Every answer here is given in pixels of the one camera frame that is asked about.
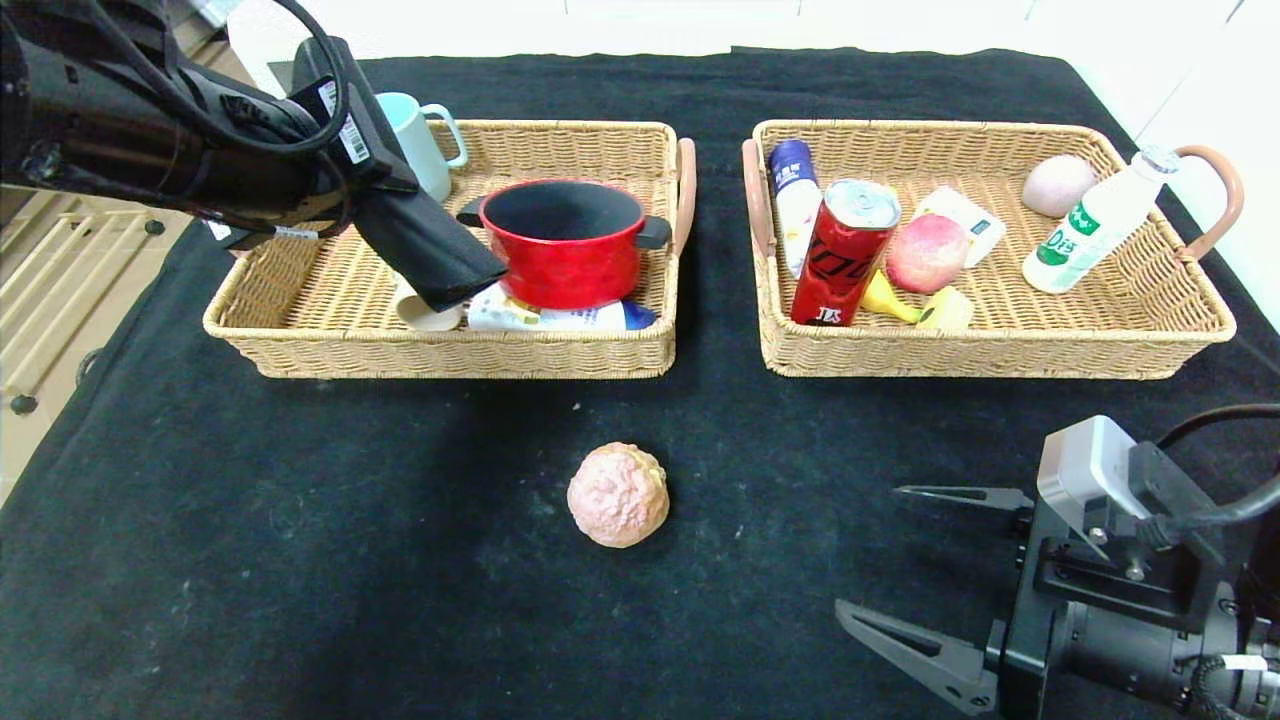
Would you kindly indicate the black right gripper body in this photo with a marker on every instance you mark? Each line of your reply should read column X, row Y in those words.
column 1022, row 590

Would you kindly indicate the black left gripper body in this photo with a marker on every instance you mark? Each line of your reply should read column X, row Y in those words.
column 345, row 120

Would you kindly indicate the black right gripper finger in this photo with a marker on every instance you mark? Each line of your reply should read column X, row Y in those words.
column 920, row 650
column 990, row 497

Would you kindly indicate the small yellow box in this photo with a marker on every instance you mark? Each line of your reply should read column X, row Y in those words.
column 950, row 310

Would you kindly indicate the red peach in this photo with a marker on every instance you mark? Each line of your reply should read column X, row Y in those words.
column 927, row 253

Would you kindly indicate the red pot grey inside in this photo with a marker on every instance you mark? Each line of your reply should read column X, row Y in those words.
column 565, row 265

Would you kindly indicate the red soda can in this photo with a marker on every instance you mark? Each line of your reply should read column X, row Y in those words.
column 840, row 265

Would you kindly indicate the pink crumbly bun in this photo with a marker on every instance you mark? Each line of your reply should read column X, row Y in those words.
column 618, row 497

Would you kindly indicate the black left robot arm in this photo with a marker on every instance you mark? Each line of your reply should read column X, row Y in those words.
column 100, row 130

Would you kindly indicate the wicker basket with banana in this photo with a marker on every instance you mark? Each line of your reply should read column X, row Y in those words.
column 1100, row 320

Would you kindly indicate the wicker basket with mug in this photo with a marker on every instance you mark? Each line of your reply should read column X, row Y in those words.
column 330, row 330

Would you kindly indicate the light blue mug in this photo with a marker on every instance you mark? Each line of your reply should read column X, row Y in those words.
column 415, row 140

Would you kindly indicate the beige paper cup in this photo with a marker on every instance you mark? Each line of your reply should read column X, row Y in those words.
column 425, row 315

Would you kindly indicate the yellow banana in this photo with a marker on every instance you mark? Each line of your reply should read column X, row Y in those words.
column 885, row 300

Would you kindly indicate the white bottle with yellow print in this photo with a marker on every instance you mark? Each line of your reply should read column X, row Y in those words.
column 500, row 317

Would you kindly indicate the white juice carton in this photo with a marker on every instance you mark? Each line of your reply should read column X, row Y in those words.
column 975, row 230

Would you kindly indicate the white bottle green label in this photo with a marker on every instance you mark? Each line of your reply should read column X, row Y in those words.
column 1085, row 230

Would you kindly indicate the pale pink egg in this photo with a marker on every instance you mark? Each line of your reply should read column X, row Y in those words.
column 1058, row 186

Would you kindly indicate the light wooden rack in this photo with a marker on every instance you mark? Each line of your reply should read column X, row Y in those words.
column 50, row 290

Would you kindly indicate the white bottle dark blue cap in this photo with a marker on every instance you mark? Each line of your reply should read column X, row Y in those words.
column 793, row 190

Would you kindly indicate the black table cloth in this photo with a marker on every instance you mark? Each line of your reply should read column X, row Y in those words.
column 300, row 520

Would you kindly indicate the white background table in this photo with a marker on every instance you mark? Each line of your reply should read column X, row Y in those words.
column 800, row 25

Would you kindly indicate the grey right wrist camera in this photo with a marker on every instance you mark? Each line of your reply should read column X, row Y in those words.
column 1085, row 470

